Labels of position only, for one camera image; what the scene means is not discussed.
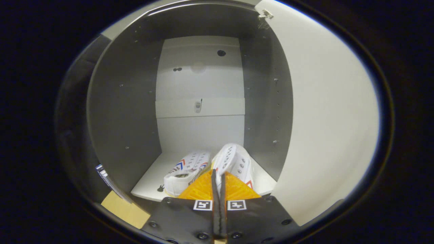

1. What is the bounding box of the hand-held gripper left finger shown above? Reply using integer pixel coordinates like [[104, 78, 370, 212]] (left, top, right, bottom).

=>
[[142, 169, 220, 244]]

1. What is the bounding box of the grey shoe cabinet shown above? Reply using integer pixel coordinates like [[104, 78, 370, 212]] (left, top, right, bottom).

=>
[[86, 0, 294, 204]]

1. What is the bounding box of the white shoe cabinet door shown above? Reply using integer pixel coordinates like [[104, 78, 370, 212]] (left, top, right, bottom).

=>
[[255, 0, 380, 226]]

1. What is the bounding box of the white shoe with metal eyelets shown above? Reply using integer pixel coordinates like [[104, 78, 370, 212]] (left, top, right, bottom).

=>
[[212, 143, 254, 190]]

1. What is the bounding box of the white shoe with striped print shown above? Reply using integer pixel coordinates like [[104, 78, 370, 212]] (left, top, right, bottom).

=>
[[163, 151, 212, 198]]

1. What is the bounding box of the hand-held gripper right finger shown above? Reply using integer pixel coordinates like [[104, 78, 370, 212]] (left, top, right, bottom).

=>
[[219, 171, 299, 244]]

